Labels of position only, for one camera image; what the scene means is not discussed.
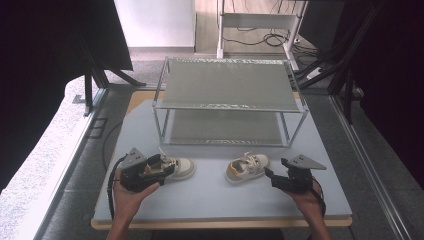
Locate floor socket cover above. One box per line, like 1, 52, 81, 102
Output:
87, 117, 109, 140

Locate black metal stand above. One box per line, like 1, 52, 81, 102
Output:
75, 34, 148, 118
294, 0, 386, 125

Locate light grey table mat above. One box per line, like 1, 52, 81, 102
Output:
93, 99, 353, 223

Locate two-tier metal shoe rack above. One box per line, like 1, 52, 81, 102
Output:
152, 56, 310, 148

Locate person's left hand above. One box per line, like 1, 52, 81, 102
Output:
112, 167, 161, 222

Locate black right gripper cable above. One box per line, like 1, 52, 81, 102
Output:
310, 177, 328, 218

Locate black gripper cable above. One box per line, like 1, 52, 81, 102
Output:
310, 177, 328, 218
106, 153, 130, 221

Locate thin black floor cable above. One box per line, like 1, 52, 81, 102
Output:
101, 121, 124, 172

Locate aluminium floor rail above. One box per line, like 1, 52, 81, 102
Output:
32, 87, 110, 240
329, 94, 415, 240

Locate white metal desk frame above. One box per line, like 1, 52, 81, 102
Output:
216, 0, 308, 72

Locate black floor cables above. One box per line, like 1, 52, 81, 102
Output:
222, 26, 321, 68

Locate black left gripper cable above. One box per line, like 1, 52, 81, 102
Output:
106, 153, 130, 221

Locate black curtain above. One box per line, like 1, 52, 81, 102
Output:
329, 0, 424, 192
0, 0, 135, 195

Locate small beige sneaker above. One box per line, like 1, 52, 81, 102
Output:
224, 151, 271, 185
146, 147, 197, 182

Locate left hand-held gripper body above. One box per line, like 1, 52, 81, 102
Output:
118, 147, 167, 194

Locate person's right hand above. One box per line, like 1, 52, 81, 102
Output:
283, 177, 326, 219

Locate white wall panel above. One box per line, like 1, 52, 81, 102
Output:
113, 0, 196, 49

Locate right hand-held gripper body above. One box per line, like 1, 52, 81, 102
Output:
270, 153, 328, 194

